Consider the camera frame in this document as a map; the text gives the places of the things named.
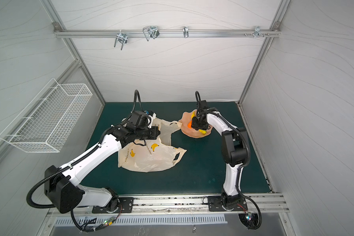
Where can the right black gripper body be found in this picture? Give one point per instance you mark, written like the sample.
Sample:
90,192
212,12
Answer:
198,124

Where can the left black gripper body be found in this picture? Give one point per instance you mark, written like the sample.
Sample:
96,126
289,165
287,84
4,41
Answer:
146,133

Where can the cream banana-print plastic bag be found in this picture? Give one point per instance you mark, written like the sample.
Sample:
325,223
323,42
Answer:
153,155

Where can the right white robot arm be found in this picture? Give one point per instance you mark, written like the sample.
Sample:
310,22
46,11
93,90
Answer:
235,151

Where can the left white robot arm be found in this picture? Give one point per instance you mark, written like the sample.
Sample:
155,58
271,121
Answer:
64,187

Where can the pink wavy fruit bowl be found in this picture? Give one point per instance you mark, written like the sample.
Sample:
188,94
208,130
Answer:
185,120

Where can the metal u-bolt clamp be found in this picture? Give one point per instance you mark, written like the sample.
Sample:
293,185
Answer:
151,32
121,39

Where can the black round fan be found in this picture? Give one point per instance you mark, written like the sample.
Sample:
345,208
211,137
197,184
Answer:
251,221

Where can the white ventilation grille strip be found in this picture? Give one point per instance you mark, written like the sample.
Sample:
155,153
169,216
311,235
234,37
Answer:
135,220

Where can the aluminium top crossbar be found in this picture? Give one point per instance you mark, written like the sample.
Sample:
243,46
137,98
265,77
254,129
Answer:
169,33

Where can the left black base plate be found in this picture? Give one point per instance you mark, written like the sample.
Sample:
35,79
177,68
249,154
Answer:
125,204

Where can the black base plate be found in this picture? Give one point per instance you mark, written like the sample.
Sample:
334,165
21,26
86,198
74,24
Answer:
215,203
125,204

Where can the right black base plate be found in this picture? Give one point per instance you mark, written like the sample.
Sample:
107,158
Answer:
215,203

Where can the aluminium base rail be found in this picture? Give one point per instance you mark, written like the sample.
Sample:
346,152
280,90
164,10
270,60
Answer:
197,204

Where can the metal bracket with bolts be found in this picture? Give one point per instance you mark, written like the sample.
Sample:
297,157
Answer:
257,32

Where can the white wire basket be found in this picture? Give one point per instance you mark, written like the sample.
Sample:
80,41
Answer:
44,125

